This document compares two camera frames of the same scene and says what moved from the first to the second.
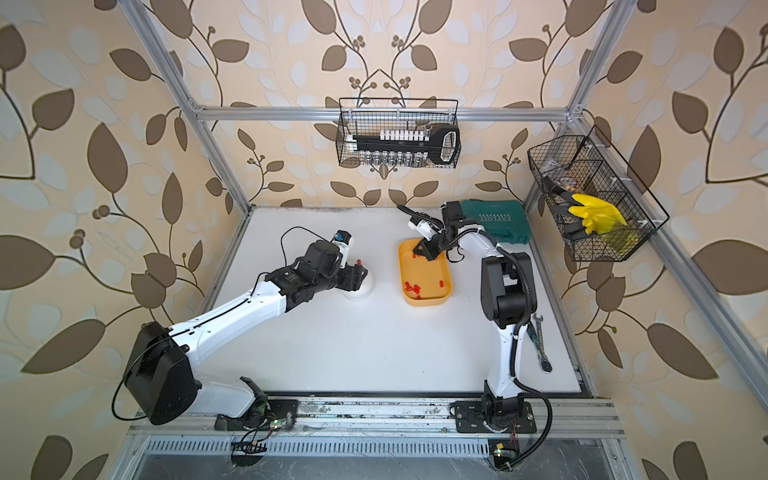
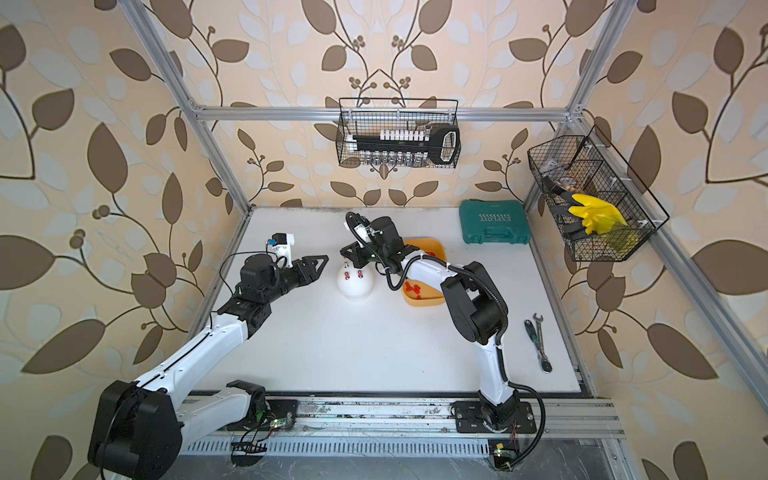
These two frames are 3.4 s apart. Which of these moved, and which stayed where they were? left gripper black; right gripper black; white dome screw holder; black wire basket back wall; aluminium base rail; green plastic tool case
Moved: right gripper black; left gripper black
Stayed: aluminium base rail; black wire basket back wall; white dome screw holder; green plastic tool case
